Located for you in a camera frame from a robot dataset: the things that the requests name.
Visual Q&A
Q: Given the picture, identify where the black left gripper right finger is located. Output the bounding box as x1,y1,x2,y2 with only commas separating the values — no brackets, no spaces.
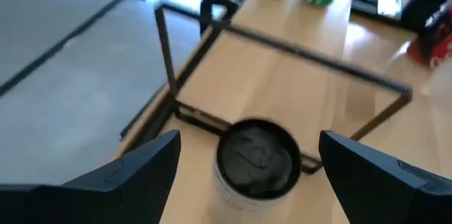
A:
319,130,452,224

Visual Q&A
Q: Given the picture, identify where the wooden shelf with black frame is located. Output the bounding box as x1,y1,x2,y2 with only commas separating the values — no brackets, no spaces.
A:
153,0,414,175

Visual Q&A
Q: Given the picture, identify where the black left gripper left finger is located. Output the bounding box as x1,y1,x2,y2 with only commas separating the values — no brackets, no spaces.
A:
0,129,182,224

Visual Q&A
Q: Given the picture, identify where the red Coca-Cola can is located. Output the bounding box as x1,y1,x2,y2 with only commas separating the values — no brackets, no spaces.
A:
405,15,452,68

